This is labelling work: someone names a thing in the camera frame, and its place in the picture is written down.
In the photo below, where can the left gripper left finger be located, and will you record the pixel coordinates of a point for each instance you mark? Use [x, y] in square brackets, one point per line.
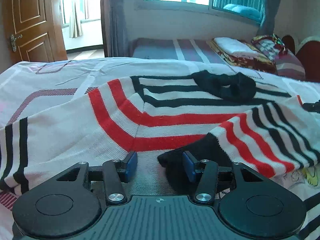
[73, 203]

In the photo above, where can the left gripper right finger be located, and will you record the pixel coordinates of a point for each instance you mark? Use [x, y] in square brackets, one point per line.
[241, 203]

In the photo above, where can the striped knit sweater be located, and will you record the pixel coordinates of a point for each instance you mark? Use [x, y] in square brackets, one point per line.
[223, 118]

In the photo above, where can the checkered pillow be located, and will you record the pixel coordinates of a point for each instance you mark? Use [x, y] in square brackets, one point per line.
[287, 64]

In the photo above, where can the red white headboard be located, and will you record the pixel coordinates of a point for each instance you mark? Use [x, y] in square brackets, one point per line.
[308, 53]

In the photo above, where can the red patterned blanket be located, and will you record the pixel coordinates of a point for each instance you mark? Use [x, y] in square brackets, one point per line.
[260, 63]

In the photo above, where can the folded white towel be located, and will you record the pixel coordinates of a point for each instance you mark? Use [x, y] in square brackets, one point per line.
[234, 47]

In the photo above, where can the grey right curtain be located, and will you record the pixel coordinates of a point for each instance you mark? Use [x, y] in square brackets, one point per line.
[270, 9]

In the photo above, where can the grey curtain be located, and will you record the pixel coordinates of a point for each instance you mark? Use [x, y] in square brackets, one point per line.
[270, 9]
[113, 28]

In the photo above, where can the patterned bed sheet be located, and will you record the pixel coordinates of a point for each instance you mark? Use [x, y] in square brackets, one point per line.
[158, 205]

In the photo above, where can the beige balcony curtain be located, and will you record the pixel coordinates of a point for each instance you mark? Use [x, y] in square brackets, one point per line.
[75, 29]

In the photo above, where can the brown wooden door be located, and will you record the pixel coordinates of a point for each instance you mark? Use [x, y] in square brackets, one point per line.
[39, 21]

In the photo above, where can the grey left curtain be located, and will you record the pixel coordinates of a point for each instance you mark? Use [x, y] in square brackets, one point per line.
[113, 28]

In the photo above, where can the metal door handle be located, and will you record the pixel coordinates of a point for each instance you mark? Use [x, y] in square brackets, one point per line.
[13, 39]

